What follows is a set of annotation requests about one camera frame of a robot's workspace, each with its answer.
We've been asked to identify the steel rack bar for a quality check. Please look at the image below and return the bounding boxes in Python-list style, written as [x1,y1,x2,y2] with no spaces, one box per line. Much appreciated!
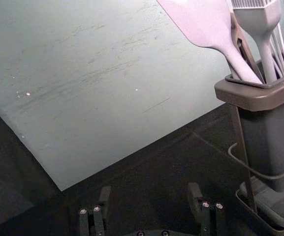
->
[230,103,258,215]

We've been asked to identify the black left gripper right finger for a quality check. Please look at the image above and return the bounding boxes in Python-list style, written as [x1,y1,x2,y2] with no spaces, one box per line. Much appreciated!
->
[187,182,225,236]

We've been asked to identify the black table cloth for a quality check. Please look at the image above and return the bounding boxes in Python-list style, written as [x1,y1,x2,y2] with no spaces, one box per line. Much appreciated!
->
[0,99,284,236]

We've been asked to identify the pale grey silicone brush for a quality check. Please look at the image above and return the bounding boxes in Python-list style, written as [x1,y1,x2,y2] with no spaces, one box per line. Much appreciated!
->
[231,0,283,84]

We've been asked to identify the dark grey drip tray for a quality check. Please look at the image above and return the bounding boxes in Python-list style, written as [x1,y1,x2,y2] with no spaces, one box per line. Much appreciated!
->
[235,177,284,236]

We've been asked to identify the brown steel tongs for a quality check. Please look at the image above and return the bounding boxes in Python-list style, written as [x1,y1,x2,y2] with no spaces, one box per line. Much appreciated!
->
[229,11,266,83]

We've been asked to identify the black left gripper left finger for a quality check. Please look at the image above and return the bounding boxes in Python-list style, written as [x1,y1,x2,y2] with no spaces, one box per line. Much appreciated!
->
[79,186,112,236]

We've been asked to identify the plain pale wall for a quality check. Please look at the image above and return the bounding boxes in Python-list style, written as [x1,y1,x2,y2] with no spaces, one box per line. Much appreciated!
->
[0,0,284,192]

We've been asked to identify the pale grey silicone spatula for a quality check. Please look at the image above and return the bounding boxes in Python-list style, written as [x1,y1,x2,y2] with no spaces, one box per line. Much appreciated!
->
[156,0,265,85]

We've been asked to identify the dark grey utensil holder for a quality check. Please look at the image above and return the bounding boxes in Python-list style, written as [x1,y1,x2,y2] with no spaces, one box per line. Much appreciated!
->
[214,44,284,193]

